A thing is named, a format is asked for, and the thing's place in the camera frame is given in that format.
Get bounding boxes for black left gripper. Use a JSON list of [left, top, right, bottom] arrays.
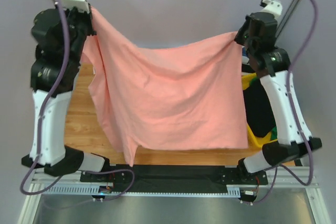
[[55, 0, 98, 62]]

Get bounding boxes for pink t shirt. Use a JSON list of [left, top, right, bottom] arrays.
[[81, 9, 248, 165]]

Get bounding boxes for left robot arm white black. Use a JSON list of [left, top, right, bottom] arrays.
[[22, 7, 111, 183]]

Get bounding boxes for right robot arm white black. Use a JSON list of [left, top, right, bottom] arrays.
[[235, 12, 322, 184]]

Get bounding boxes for black folded shirt in stack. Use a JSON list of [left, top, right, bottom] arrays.
[[241, 63, 255, 73]]

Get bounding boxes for navy printed folded t shirt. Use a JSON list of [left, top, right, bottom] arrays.
[[242, 47, 248, 60]]

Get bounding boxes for black folded t shirt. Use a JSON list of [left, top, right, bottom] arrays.
[[243, 82, 276, 138]]

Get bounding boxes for green t shirt in bin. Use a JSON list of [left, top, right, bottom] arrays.
[[248, 74, 279, 141]]

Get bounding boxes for yellow plastic bin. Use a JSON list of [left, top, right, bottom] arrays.
[[242, 73, 277, 149]]

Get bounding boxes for aluminium corner post right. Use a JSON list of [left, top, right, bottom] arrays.
[[276, 0, 301, 38]]

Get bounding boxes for aluminium frame rail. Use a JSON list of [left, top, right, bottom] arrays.
[[31, 166, 320, 188]]

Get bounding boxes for grey slotted cable duct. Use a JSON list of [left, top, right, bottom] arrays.
[[43, 184, 241, 198]]

